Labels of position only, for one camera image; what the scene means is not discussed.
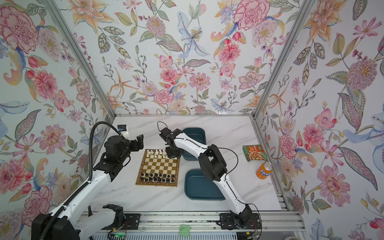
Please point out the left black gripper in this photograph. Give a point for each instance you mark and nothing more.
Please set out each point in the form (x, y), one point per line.
(140, 143)

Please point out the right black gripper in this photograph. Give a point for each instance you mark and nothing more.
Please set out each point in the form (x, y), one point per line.
(170, 156)

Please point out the wooden chess board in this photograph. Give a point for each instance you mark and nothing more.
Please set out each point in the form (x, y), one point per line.
(162, 166)

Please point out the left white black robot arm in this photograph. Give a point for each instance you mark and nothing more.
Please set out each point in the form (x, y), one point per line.
(64, 222)

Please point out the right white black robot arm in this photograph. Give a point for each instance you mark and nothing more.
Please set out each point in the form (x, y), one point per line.
(214, 169)

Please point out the white chess pieces on board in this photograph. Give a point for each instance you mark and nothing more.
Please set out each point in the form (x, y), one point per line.
(156, 154)

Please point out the black chess pieces on board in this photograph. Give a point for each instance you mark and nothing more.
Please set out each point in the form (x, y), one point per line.
(157, 178)

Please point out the far teal plastic bin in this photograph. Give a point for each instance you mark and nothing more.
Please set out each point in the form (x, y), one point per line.
(197, 134)

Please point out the teal plastic bin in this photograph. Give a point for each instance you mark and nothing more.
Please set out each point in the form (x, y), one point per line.
(197, 134)
(197, 187)

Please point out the near teal plastic bin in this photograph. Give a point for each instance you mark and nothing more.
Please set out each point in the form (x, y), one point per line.
(197, 187)

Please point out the green snack packet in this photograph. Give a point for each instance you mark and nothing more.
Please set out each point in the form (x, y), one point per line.
(255, 153)

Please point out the orange soda can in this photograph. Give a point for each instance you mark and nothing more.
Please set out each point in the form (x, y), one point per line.
(264, 170)

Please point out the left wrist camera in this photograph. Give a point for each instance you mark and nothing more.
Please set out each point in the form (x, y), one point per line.
(123, 130)

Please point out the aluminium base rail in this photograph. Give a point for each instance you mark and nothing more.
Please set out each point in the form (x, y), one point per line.
(264, 221)

